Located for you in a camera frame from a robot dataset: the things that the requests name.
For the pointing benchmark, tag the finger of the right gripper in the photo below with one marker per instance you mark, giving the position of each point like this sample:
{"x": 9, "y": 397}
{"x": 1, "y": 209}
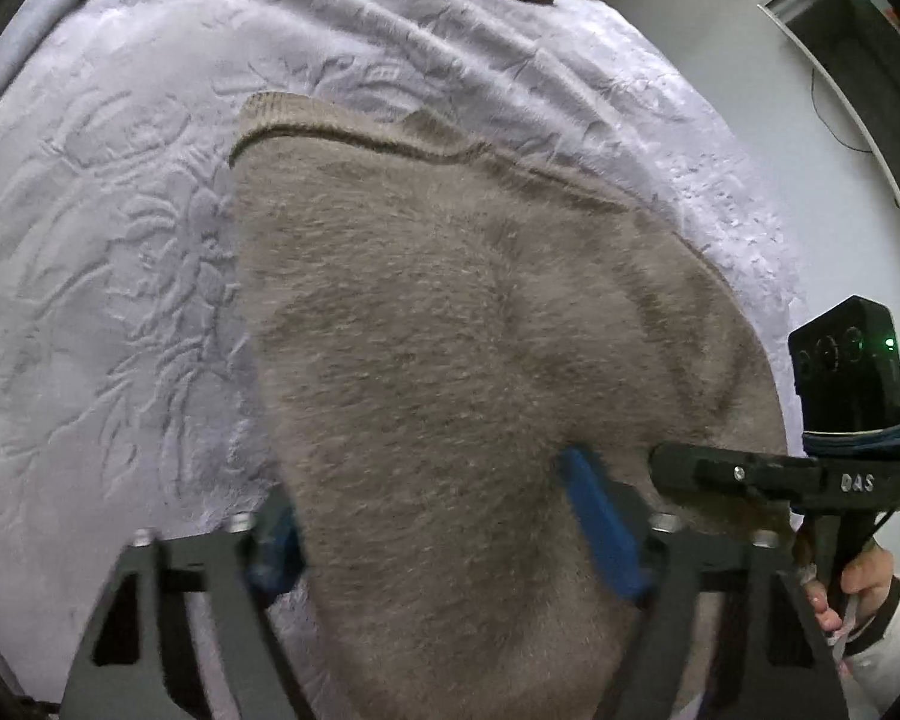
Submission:
{"x": 683, "y": 468}

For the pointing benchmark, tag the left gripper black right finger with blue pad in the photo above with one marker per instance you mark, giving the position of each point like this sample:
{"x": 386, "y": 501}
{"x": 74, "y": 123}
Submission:
{"x": 769, "y": 658}

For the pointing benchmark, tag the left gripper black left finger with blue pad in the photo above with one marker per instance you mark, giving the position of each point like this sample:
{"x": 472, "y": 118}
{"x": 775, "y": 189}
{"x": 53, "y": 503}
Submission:
{"x": 138, "y": 657}

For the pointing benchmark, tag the brown knit sweater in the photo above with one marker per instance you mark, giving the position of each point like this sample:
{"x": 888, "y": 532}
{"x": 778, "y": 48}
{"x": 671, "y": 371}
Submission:
{"x": 433, "y": 319}

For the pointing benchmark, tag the person's right hand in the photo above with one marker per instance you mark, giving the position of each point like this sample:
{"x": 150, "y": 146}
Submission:
{"x": 869, "y": 578}

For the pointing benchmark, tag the lavender embossed bedspread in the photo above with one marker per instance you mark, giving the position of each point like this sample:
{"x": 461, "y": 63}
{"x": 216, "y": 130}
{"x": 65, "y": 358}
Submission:
{"x": 127, "y": 392}

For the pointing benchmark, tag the black camera box green light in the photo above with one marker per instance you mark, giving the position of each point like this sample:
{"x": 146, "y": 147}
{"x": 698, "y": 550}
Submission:
{"x": 846, "y": 365}

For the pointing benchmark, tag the wall mirror white frame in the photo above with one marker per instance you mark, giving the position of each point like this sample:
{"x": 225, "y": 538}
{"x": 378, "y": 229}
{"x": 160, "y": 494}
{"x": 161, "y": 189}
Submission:
{"x": 856, "y": 49}

